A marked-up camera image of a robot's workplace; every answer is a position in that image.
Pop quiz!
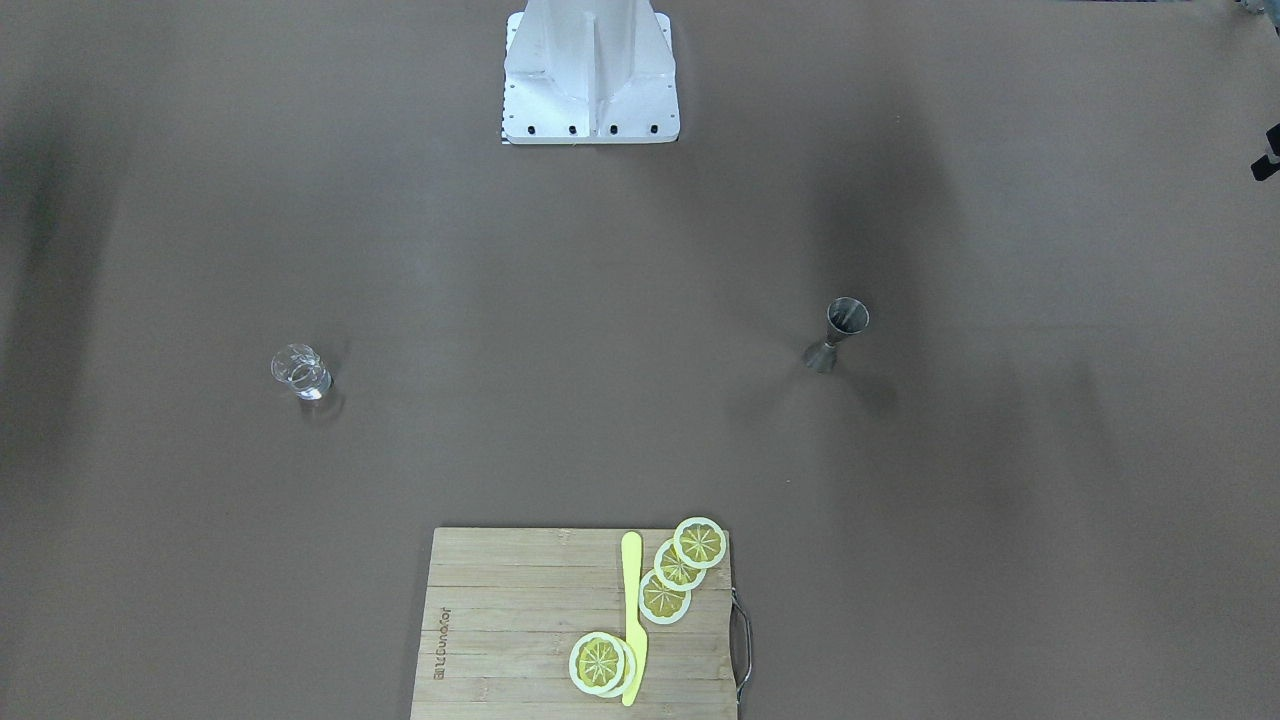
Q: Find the steel double jigger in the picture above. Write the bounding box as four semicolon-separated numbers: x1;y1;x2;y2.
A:
803;297;870;374

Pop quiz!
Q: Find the clear glass measuring cup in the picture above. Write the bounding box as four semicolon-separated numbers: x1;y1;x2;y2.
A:
269;343;333;401

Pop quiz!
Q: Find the lemon slice top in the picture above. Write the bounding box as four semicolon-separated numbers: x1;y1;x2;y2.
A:
672;516;730;570

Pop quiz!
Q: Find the lemon slice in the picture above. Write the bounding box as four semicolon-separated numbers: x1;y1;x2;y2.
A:
568;632;634;698
639;570;692;626
672;516;730;570
653;538;707;593

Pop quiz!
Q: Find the yellow plastic knife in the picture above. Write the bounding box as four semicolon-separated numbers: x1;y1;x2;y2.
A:
620;530;649;707

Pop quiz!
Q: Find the bamboo cutting board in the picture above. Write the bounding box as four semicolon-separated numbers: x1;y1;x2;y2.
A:
410;527;741;719

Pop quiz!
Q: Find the lemon slice bottom front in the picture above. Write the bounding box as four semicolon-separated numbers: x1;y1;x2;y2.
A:
568;632;634;698

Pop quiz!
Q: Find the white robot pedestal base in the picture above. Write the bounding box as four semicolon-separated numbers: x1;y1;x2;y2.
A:
500;1;681;146

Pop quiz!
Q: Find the metal cutting board handle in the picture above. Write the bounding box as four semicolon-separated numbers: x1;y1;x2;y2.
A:
730;587;755;710

